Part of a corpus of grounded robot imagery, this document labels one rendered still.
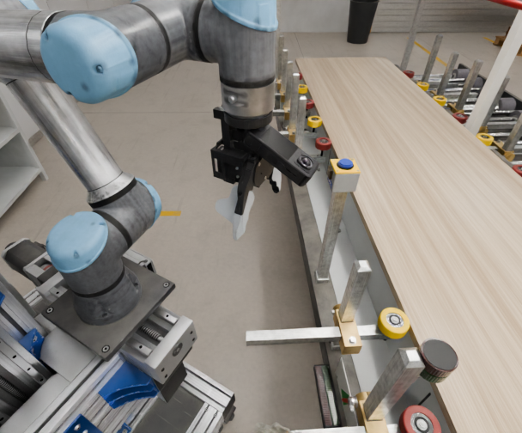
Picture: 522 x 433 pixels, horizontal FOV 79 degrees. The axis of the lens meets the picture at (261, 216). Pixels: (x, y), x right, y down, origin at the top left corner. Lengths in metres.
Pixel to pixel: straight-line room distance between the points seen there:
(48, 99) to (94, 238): 0.27
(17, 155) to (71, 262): 2.84
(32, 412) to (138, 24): 0.79
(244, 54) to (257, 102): 0.06
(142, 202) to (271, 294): 1.42
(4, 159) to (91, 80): 3.27
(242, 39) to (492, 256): 1.11
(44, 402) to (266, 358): 1.19
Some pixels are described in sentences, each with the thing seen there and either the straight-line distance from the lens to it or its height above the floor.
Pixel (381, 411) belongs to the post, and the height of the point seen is 0.94.
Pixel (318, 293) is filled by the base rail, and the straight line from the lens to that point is 1.24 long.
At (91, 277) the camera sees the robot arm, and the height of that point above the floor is 1.19.
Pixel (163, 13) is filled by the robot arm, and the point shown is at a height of 1.64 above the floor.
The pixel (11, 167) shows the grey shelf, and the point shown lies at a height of 0.14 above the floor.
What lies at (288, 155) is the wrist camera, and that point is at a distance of 0.47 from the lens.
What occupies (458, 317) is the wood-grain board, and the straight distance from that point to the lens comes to 1.09.
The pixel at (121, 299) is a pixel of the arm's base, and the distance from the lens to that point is 0.81.
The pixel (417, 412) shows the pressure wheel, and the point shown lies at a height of 0.90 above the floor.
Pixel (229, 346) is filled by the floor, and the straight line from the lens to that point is 1.91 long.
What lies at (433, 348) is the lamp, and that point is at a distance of 0.67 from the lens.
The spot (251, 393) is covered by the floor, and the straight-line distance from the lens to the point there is 1.81.
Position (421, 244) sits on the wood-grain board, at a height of 0.90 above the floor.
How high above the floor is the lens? 1.71
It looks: 42 degrees down
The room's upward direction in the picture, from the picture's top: straight up
